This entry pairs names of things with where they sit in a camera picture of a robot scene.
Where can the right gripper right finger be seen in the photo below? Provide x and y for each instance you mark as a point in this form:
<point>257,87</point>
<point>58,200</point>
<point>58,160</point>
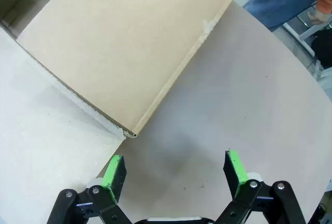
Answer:
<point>234,174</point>

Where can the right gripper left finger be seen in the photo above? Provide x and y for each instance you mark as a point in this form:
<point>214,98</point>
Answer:
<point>114,180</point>

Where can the brown cardboard box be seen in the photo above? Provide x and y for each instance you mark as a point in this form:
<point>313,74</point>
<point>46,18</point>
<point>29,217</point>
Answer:
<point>116,53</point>

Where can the person's left hand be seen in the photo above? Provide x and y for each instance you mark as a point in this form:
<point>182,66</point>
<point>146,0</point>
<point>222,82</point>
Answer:
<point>318,16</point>

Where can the black bag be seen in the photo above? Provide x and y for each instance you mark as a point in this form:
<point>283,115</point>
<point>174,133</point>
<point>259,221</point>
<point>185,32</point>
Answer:
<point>324,50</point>

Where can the white metal chair frame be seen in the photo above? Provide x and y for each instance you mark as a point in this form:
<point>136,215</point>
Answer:
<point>298,33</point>

